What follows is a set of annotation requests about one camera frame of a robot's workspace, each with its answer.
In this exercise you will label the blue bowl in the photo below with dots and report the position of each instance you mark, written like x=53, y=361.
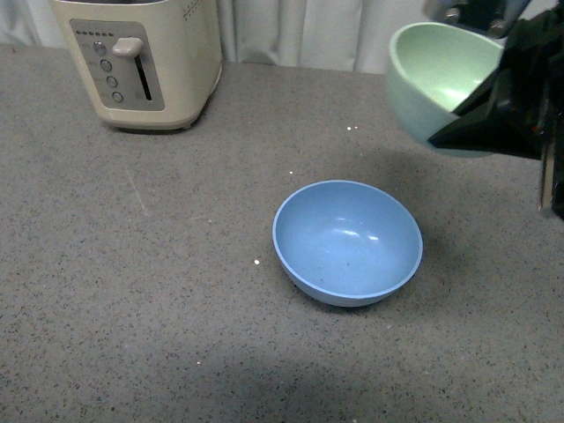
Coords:
x=346, y=243

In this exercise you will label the green bowl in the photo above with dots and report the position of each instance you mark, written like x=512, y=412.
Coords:
x=432, y=69

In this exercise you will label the cream two-slot toaster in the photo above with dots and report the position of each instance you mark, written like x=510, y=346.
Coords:
x=146, y=65

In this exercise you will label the white curtain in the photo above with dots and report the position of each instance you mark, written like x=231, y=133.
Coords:
x=331, y=35

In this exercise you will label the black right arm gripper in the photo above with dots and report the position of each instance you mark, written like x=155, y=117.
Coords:
x=522, y=98

